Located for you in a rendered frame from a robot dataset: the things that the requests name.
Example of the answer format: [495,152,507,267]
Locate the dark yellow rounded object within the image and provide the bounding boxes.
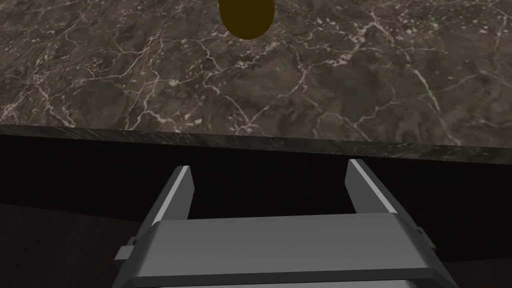
[218,0,276,41]

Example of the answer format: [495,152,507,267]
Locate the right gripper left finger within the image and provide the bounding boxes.
[137,165,196,239]

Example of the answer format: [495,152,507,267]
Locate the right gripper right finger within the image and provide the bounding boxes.
[344,158,421,233]

